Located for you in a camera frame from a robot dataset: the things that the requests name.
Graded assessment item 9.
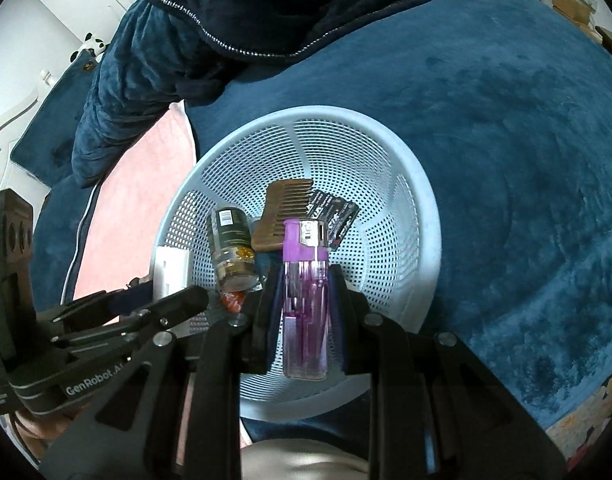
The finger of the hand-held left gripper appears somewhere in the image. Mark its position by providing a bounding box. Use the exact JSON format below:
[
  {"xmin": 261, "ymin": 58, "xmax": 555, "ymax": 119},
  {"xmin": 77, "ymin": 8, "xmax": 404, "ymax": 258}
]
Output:
[
  {"xmin": 51, "ymin": 285, "xmax": 210, "ymax": 358},
  {"xmin": 35, "ymin": 277, "xmax": 157, "ymax": 341}
]

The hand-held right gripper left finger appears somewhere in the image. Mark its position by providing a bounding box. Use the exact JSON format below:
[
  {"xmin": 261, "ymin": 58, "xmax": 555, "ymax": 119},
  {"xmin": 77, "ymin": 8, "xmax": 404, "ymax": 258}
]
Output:
[{"xmin": 38, "ymin": 260, "xmax": 285, "ymax": 480}]

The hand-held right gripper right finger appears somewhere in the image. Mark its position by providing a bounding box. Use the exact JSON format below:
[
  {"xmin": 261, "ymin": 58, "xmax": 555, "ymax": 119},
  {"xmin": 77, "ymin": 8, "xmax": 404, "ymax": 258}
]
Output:
[{"xmin": 327, "ymin": 262, "xmax": 569, "ymax": 480}]

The purple transparent lighter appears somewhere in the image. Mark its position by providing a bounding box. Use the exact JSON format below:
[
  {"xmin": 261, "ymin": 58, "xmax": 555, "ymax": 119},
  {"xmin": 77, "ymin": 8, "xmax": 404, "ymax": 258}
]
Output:
[{"xmin": 281, "ymin": 217, "xmax": 332, "ymax": 381}]

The white dual-port adapter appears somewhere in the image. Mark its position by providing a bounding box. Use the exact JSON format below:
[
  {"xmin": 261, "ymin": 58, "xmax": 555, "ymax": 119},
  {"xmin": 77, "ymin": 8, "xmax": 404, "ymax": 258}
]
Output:
[{"xmin": 153, "ymin": 246, "xmax": 190, "ymax": 302}]

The brown wooden comb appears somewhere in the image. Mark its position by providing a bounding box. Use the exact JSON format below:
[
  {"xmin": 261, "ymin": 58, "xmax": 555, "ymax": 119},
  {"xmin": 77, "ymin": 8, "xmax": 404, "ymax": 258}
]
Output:
[{"xmin": 250, "ymin": 178, "xmax": 314, "ymax": 253}]

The pack of batteries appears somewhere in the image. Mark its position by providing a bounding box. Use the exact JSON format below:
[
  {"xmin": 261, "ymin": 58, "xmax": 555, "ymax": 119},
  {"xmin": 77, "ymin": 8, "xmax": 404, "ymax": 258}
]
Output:
[{"xmin": 303, "ymin": 189, "xmax": 361, "ymax": 250}]

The light blue plastic basket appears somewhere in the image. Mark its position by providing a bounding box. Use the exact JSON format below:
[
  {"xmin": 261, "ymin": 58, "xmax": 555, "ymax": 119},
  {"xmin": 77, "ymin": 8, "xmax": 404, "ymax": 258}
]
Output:
[{"xmin": 151, "ymin": 105, "xmax": 443, "ymax": 421}]

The person's left hand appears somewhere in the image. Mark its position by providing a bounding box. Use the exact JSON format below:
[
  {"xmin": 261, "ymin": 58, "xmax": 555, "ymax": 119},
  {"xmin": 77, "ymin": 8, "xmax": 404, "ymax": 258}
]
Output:
[{"xmin": 8, "ymin": 405, "xmax": 76, "ymax": 456}]

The amber bottle dark label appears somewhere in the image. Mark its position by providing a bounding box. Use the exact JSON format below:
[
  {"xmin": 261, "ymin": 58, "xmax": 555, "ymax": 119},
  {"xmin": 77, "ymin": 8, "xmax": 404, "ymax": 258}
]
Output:
[{"xmin": 208, "ymin": 206, "xmax": 262, "ymax": 293}]

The pink towel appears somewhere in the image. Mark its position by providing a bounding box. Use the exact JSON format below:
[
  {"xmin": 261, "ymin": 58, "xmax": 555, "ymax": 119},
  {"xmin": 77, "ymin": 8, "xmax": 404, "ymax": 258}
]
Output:
[{"xmin": 66, "ymin": 102, "xmax": 252, "ymax": 451}]

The dark blue pillow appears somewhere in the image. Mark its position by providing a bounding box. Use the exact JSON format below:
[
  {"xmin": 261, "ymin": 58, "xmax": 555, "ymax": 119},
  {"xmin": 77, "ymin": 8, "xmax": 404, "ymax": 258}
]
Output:
[{"xmin": 11, "ymin": 52, "xmax": 104, "ymax": 186}]

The white headboard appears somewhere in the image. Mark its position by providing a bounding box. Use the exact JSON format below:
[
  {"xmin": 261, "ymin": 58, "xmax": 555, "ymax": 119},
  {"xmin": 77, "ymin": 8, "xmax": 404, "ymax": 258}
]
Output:
[{"xmin": 0, "ymin": 72, "xmax": 52, "ymax": 196}]

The blue plush bed cover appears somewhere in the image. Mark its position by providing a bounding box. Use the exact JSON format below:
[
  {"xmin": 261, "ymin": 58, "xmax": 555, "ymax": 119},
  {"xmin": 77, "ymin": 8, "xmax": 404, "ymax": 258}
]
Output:
[{"xmin": 23, "ymin": 0, "xmax": 612, "ymax": 441}]

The panda plush toy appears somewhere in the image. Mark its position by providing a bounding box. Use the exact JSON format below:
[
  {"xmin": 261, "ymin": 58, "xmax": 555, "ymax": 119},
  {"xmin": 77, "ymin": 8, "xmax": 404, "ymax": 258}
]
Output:
[{"xmin": 70, "ymin": 31, "xmax": 110, "ymax": 63}]

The patterned floor mat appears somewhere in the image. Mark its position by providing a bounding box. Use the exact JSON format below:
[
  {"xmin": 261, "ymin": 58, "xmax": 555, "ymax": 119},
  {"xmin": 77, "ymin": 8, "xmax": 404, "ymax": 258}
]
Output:
[{"xmin": 543, "ymin": 367, "xmax": 612, "ymax": 443}]

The navy plush zip jacket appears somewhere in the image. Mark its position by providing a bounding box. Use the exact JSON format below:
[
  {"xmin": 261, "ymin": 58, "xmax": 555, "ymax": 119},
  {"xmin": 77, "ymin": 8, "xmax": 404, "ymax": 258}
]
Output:
[{"xmin": 76, "ymin": 0, "xmax": 529, "ymax": 188}]

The cardboard box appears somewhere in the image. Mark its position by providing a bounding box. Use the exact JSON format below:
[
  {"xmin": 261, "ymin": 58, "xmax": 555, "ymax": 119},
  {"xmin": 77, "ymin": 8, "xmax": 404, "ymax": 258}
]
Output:
[{"xmin": 551, "ymin": 0, "xmax": 602, "ymax": 28}]

